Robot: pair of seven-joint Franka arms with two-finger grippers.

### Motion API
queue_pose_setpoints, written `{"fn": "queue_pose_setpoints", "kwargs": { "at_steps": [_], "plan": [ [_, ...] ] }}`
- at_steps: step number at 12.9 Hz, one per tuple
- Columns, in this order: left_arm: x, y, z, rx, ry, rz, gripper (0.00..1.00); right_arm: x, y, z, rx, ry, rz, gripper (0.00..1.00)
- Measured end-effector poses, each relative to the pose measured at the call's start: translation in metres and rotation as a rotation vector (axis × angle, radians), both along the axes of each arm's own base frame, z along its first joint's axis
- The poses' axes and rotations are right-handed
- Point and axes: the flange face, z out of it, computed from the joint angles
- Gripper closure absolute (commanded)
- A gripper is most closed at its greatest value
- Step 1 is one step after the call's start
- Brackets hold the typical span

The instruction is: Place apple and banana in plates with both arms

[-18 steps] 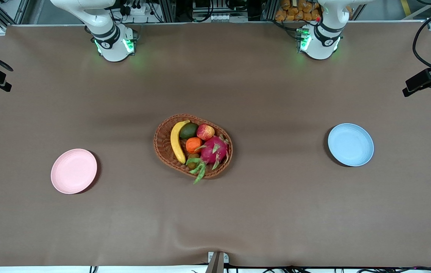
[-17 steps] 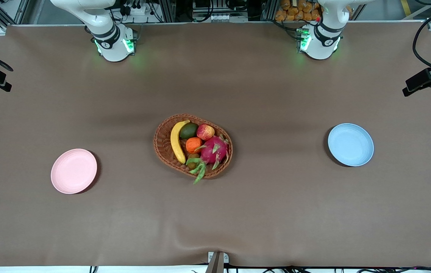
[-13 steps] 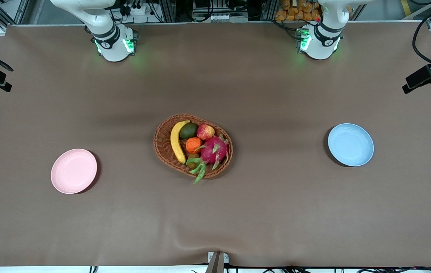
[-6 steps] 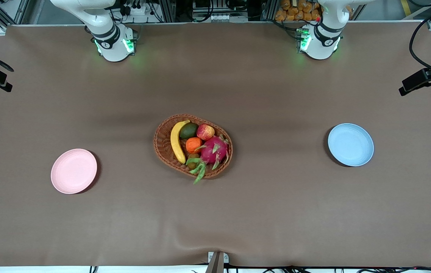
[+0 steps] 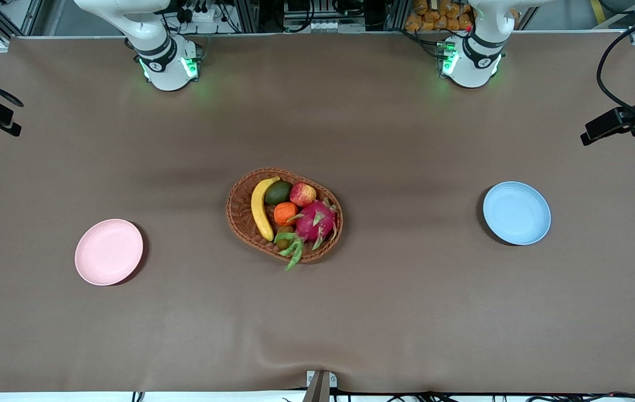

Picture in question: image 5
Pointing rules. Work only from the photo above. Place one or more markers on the table cover cloth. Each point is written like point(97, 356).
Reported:
point(407, 307)

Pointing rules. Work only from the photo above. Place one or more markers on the light blue plate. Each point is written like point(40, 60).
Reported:
point(516, 213)

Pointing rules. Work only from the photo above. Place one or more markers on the green avocado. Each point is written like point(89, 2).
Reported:
point(278, 192)

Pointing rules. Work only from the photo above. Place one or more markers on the bag of orange items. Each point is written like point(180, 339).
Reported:
point(434, 17)

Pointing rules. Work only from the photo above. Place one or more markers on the yellow banana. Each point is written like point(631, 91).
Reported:
point(259, 209)

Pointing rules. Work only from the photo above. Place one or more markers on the pink plate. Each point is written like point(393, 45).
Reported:
point(108, 252)

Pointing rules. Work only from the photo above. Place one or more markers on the brown kiwi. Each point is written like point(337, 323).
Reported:
point(285, 229)

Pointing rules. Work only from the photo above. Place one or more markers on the black control box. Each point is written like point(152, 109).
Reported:
point(323, 11)

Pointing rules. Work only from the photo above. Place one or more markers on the red yellow apple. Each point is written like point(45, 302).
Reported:
point(302, 194)

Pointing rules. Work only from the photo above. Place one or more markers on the orange tangerine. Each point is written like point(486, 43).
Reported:
point(284, 214)

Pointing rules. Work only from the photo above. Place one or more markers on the brown wicker basket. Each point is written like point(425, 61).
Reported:
point(242, 215)

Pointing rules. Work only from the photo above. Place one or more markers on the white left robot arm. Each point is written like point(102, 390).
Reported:
point(474, 70)

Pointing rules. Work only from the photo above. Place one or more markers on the white power strip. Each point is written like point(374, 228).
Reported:
point(200, 14)

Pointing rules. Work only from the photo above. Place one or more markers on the metal table clamp bracket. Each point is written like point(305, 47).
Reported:
point(320, 388)

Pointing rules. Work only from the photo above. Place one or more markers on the pink dragon fruit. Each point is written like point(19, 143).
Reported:
point(317, 222)

